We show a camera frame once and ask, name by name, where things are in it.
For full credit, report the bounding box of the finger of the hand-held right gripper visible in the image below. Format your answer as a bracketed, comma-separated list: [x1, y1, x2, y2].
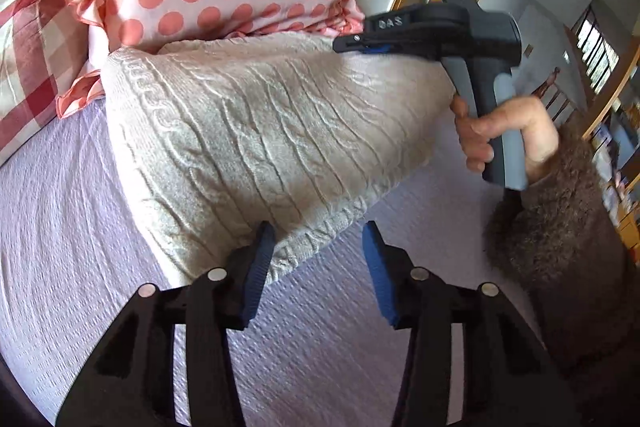
[332, 33, 397, 56]

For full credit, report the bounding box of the cream cable-knit pillow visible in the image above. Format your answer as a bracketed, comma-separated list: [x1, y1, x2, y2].
[100, 31, 460, 289]

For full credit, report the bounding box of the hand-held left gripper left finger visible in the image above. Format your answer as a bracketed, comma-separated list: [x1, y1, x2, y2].
[55, 222, 277, 427]

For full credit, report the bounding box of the person's right hand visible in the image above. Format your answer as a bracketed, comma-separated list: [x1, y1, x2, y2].
[449, 94, 561, 181]

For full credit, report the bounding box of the wooden bookshelf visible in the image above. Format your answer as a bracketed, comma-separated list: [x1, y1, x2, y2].
[564, 4, 640, 260]

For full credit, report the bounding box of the lilac textured bed sheet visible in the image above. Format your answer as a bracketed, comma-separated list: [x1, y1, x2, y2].
[0, 97, 556, 427]

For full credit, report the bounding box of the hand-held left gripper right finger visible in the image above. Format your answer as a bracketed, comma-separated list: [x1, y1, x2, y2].
[362, 221, 582, 427]

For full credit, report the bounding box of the person's right forearm brown sleeve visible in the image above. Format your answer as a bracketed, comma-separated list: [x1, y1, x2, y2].
[481, 114, 640, 427]

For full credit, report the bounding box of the red checked pillow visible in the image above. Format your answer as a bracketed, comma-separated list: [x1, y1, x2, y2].
[0, 0, 95, 168]

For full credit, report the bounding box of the wooden chair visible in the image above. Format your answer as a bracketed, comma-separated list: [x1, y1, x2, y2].
[533, 67, 577, 124]

